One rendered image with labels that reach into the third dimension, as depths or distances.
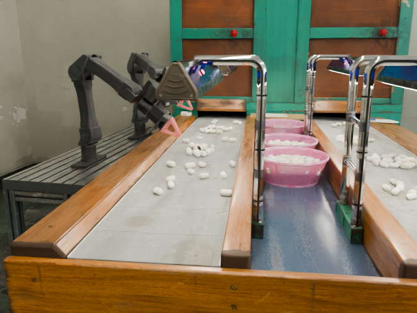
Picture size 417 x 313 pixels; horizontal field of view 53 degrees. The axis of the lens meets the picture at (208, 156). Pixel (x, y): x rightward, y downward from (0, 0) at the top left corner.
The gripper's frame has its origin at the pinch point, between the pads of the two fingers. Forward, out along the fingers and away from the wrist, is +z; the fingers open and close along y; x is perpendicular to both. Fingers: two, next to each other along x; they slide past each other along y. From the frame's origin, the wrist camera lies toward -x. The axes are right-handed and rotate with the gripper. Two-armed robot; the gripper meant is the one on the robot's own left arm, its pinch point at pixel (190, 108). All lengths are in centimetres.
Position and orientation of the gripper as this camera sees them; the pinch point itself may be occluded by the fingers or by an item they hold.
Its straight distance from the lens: 208.2
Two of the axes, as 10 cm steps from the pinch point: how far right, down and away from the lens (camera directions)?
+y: 1.3, -2.2, 9.7
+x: -6.3, 7.3, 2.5
